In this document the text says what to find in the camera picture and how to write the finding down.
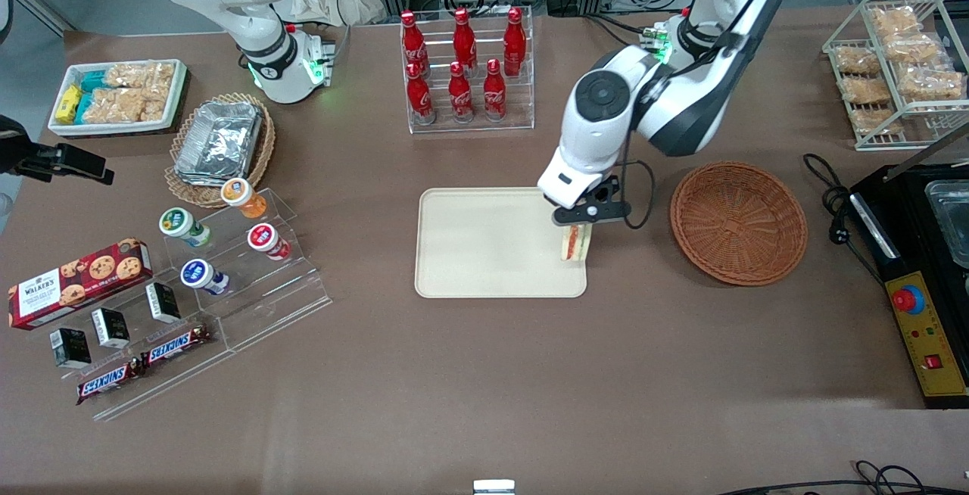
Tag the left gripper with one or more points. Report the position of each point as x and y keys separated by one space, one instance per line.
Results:
x=601 y=194

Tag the sandwich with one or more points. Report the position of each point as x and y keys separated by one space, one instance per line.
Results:
x=573 y=245

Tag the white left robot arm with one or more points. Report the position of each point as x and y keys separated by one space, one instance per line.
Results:
x=636 y=63

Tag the cream plastic tray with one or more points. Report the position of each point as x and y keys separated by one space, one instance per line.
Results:
x=484 y=253

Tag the round brown wicker basket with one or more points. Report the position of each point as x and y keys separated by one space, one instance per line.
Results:
x=738 y=222

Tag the oval light wicker basket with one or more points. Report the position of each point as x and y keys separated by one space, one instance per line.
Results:
x=189 y=196

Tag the clear acrylic bottle rack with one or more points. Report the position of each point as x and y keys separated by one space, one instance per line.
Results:
x=469 y=129

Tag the red cola bottle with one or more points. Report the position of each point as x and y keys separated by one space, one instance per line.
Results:
x=412 y=41
x=515 y=41
x=494 y=94
x=421 y=98
x=463 y=37
x=460 y=98

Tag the small white box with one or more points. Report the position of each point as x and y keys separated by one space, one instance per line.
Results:
x=493 y=487

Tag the clear acrylic stepped display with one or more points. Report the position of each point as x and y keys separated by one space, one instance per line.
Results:
x=288 y=298

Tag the rice cracker snack bag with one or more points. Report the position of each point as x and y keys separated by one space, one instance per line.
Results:
x=912 y=48
x=867 y=90
x=931 y=82
x=140 y=75
x=878 y=121
x=857 y=60
x=895 y=20
x=125 y=105

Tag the red lid yogurt cup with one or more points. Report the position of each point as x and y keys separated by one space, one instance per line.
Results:
x=263 y=238

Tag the orange lid yogurt cup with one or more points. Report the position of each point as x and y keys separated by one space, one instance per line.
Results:
x=238 y=194

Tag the black sealing machine yellow panel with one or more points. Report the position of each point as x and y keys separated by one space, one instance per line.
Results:
x=931 y=328

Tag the stack of foil containers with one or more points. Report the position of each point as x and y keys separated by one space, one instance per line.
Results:
x=219 y=139

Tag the blue lid yogurt cup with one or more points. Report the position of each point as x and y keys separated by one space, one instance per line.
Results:
x=197 y=274

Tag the green lid yogurt cup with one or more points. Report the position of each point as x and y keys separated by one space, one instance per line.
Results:
x=178 y=222

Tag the Snickers chocolate bar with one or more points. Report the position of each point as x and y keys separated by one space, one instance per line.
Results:
x=110 y=381
x=176 y=344

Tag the small black box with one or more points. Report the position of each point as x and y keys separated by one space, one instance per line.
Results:
x=163 y=302
x=70 y=347
x=111 y=328

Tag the white rectangular snack bin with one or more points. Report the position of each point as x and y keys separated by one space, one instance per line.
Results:
x=113 y=130

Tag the red Walkers cookie box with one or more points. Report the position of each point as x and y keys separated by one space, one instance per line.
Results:
x=76 y=283

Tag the black clamp-like device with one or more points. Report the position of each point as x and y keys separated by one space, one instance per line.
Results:
x=76 y=162

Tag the teal snack packet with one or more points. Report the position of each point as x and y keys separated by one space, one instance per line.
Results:
x=85 y=109
x=92 y=81

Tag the yellow snack packet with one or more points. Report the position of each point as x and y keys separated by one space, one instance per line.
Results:
x=68 y=103

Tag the grey metal bar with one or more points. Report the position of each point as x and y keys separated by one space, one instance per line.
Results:
x=45 y=7

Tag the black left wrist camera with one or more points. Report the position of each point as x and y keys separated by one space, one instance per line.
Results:
x=598 y=213

